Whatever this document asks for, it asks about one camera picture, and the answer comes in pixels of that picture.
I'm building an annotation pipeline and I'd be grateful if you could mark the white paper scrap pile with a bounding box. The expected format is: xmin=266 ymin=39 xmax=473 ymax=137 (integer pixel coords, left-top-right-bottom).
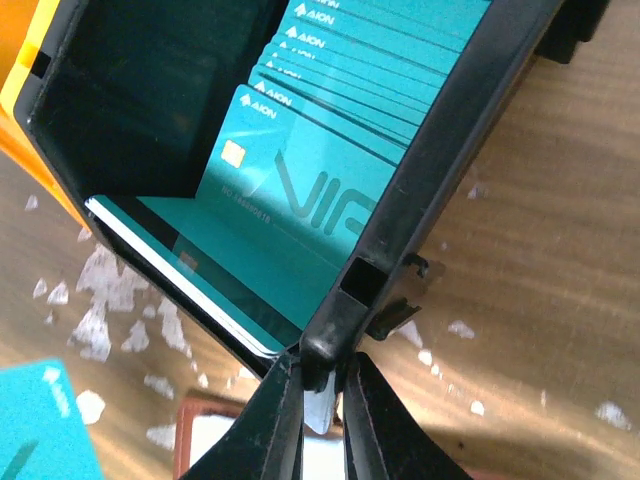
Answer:
xmin=31 ymin=243 xmax=198 ymax=371

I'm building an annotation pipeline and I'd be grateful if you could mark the black bin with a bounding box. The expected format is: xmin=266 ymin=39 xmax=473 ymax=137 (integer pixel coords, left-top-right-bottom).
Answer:
xmin=28 ymin=1 xmax=607 ymax=372

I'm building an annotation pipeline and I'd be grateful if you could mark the orange bin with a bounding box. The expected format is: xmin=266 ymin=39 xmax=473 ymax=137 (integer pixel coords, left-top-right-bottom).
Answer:
xmin=1 ymin=1 xmax=87 ymax=227

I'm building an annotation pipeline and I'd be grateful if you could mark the brown leather card holder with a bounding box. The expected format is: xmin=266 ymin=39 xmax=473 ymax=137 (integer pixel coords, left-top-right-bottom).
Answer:
xmin=174 ymin=397 xmax=501 ymax=479

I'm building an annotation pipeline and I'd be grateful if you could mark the green cards stack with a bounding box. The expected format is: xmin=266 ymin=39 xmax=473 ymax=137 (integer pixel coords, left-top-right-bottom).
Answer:
xmin=87 ymin=1 xmax=490 ymax=357

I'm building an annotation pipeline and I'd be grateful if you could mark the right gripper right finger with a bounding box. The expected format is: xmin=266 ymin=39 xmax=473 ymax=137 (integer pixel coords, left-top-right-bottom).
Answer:
xmin=343 ymin=352 xmax=470 ymax=480

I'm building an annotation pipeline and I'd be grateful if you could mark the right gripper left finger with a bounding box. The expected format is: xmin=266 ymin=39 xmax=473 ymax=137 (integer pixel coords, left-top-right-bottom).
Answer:
xmin=182 ymin=354 xmax=304 ymax=480

